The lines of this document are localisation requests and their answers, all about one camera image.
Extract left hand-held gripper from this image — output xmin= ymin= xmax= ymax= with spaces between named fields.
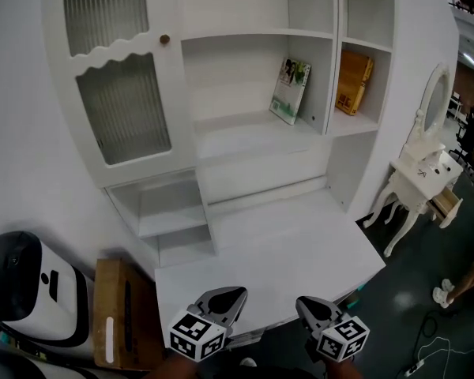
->
xmin=168 ymin=286 xmax=248 ymax=362

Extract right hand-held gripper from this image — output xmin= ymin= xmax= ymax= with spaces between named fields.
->
xmin=296 ymin=296 xmax=371 ymax=362

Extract green photo-cover book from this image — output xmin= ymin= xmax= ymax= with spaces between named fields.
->
xmin=269 ymin=57 xmax=312 ymax=126

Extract yellow hardcover book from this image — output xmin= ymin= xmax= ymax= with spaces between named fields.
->
xmin=334 ymin=49 xmax=374 ymax=117

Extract person's right forearm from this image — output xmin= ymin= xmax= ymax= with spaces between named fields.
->
xmin=322 ymin=358 xmax=361 ymax=379

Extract person's left forearm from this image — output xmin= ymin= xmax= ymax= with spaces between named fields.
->
xmin=141 ymin=354 xmax=201 ymax=379

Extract white desk hutch cabinet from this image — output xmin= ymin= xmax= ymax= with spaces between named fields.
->
xmin=41 ymin=0 xmax=396 ymax=347

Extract person's black shorts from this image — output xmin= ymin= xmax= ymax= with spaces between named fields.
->
xmin=240 ymin=364 xmax=364 ymax=379

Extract brown cardboard box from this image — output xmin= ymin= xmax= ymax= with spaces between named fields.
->
xmin=92 ymin=257 xmax=167 ymax=373

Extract white carved dressing table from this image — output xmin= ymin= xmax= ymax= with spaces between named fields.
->
xmin=363 ymin=150 xmax=465 ymax=258

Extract open wooden drawer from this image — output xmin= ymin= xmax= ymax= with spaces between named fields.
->
xmin=428 ymin=187 xmax=465 ymax=229

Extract white ribbed-glass cabinet door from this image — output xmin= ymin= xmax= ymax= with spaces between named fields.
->
xmin=42 ymin=0 xmax=198 ymax=190

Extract black office chair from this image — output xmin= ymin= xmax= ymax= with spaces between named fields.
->
xmin=455 ymin=107 xmax=474 ymax=189

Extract oval white-framed mirror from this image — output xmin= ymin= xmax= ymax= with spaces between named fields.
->
xmin=408 ymin=63 xmax=452 ymax=150

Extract black floor cable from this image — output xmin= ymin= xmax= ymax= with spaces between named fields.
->
xmin=412 ymin=310 xmax=440 ymax=370

